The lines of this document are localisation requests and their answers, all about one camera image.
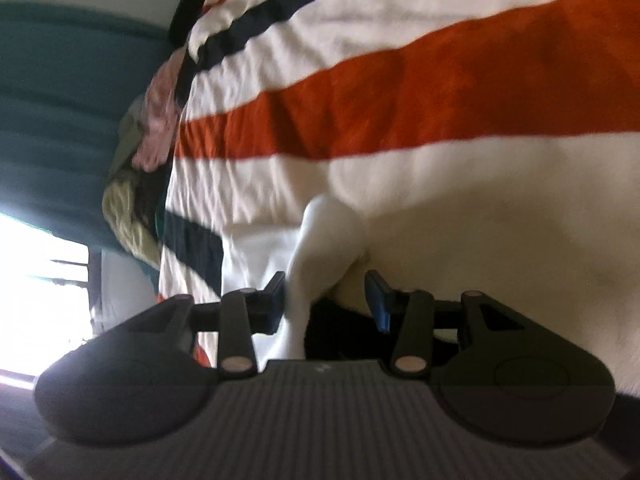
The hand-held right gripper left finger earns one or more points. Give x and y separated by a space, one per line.
275 305

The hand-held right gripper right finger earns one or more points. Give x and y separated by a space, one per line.
377 302

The white sweatpants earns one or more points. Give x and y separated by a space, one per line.
450 220

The dark clothes pile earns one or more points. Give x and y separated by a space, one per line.
147 205

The yellow-green fuzzy blanket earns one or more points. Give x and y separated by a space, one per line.
127 220

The orange black striped blanket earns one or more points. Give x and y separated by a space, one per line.
375 85

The pink garment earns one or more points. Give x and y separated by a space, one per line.
160 115

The window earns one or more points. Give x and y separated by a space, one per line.
35 300

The blue curtain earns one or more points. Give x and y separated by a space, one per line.
65 110

